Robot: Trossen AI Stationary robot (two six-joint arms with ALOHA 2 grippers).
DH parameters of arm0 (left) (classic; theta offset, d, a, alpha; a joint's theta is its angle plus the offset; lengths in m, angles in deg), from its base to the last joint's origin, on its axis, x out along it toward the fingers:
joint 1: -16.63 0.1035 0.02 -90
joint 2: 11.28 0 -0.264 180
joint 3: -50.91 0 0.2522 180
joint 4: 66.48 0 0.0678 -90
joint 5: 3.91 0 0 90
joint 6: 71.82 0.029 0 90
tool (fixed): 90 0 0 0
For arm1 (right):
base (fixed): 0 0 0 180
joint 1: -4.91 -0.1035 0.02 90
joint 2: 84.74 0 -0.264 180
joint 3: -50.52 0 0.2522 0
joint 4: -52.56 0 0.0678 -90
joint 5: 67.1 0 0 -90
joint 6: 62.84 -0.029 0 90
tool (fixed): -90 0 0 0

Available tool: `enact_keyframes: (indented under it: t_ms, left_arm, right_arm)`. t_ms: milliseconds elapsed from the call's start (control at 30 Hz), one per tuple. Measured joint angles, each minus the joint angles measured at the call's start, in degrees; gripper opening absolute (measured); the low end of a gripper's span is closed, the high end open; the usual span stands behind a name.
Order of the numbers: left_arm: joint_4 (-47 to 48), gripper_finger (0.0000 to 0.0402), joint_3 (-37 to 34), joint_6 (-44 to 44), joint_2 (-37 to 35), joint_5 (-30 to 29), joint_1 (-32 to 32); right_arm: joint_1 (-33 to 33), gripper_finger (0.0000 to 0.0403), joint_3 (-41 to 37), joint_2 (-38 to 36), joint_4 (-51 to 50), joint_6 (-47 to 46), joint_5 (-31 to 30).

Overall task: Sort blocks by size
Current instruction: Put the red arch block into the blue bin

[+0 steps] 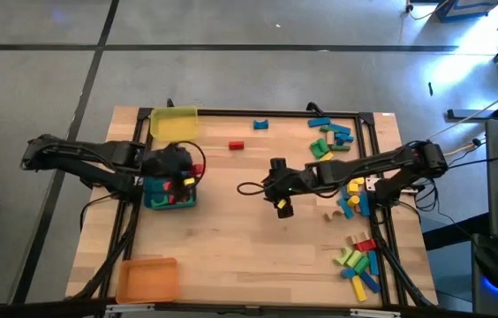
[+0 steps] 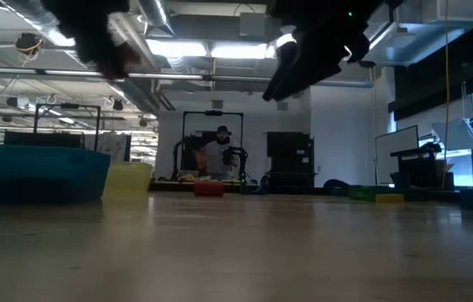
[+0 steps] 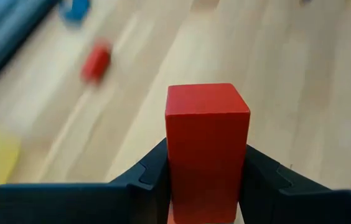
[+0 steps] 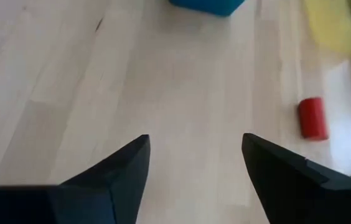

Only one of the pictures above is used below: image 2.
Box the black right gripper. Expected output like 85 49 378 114
261 0 392 102

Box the green arch block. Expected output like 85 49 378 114
347 185 392 201

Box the yellow plank block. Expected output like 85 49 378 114
374 193 405 205

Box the ceiling light panel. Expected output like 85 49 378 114
210 41 278 60
146 38 208 59

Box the black ceiling device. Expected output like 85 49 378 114
13 32 44 58

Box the black cabinet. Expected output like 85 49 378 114
266 131 316 190

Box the person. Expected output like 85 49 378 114
196 124 242 181

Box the whiteboard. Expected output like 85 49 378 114
373 124 421 185

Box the teal plastic bin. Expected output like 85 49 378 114
0 143 112 206

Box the yellow plastic bin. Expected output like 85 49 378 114
102 161 154 199

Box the black workstation desk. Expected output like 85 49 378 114
389 142 458 192

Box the silver spiral duct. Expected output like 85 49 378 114
106 0 177 39

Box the black robot rig frame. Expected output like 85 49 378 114
33 102 102 148
180 110 245 181

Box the white ceiling duct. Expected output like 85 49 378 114
361 0 473 68

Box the black aluminium table frame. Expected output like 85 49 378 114
148 180 473 203

